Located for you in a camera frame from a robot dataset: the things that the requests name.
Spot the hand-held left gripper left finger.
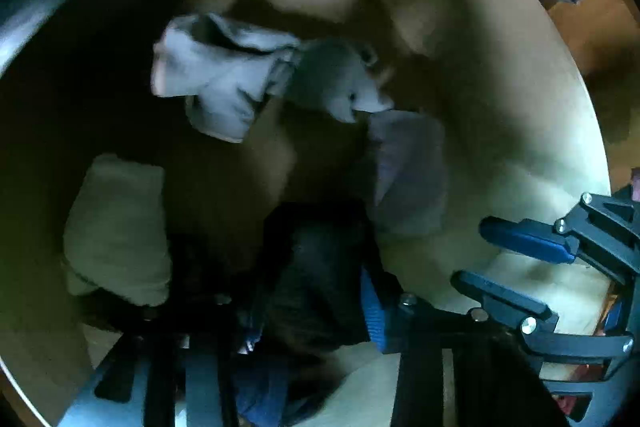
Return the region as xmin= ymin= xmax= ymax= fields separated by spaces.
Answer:
xmin=60 ymin=297 xmax=261 ymax=427

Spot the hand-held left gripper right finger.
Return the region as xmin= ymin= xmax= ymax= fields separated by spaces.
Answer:
xmin=360 ymin=268 xmax=571 ymax=427

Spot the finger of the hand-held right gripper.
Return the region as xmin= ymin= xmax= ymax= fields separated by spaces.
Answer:
xmin=479 ymin=192 xmax=640 ymax=288
xmin=450 ymin=271 xmax=635 ymax=360

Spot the black cloth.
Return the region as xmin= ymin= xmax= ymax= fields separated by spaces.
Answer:
xmin=240 ymin=202 xmax=381 ymax=368

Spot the cream cloth bundle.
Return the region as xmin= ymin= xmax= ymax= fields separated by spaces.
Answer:
xmin=62 ymin=154 xmax=173 ymax=308

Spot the white knotted sock pair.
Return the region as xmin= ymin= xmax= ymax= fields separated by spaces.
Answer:
xmin=151 ymin=12 xmax=396 ymax=144

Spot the lavender cloth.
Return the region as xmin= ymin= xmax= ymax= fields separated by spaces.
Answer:
xmin=369 ymin=109 xmax=447 ymax=236

